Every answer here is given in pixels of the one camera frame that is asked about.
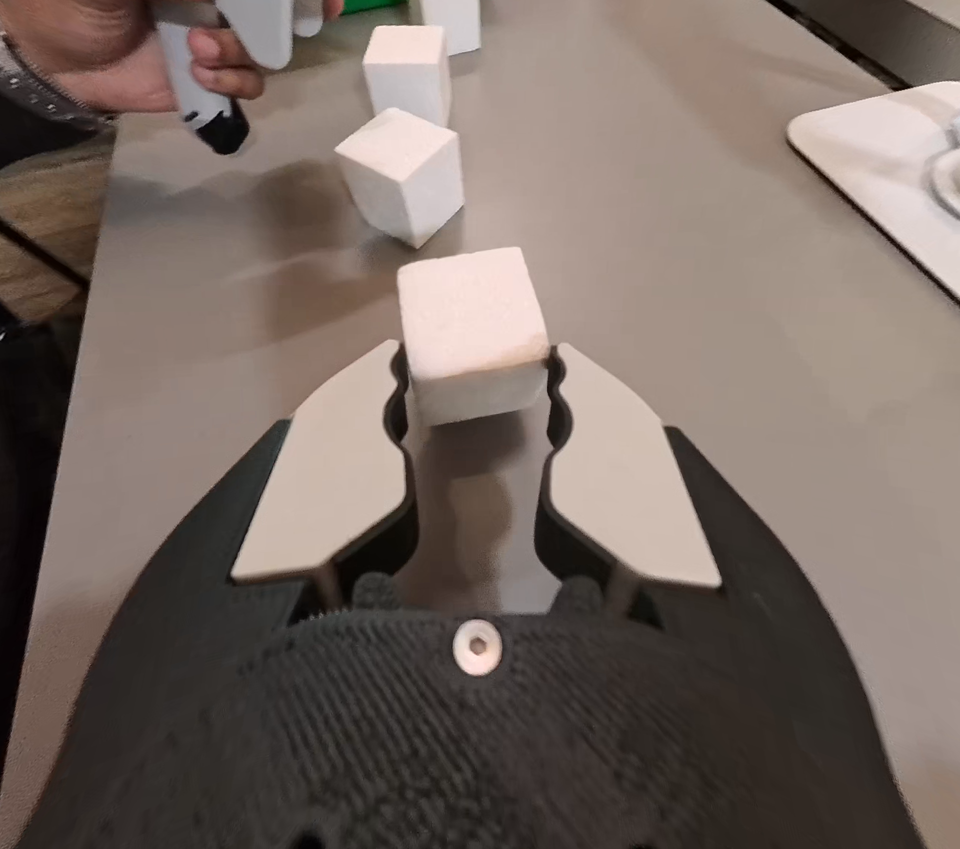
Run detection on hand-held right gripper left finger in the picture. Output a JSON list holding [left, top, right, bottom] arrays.
[[231, 339, 420, 609]]

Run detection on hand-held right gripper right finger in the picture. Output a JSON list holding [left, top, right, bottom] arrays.
[[534, 342, 723, 619]]

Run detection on white foam cube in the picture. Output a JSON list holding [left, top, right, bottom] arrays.
[[396, 246, 551, 428], [401, 0, 482, 57], [333, 107, 465, 249], [362, 24, 453, 129]]

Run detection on person's left forearm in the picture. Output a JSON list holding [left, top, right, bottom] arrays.
[[0, 30, 117, 169]]

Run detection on person's left hand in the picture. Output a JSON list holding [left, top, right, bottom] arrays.
[[0, 0, 267, 114]]

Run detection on person's black clothing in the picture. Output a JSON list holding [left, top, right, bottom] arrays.
[[0, 309, 90, 760]]

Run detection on wooden document stand white base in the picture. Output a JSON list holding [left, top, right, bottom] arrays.
[[786, 80, 960, 303]]

